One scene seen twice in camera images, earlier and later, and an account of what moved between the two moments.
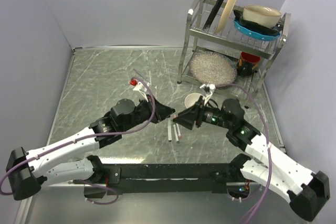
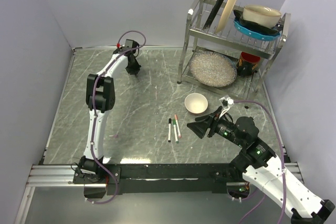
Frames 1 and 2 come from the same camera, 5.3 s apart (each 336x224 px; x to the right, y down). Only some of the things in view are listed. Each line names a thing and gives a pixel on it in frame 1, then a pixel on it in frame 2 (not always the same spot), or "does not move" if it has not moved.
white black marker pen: x=169 y=130 does not move
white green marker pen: x=176 y=134 does not move
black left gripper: x=161 y=112 to x=136 y=69
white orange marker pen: x=178 y=131 does not move
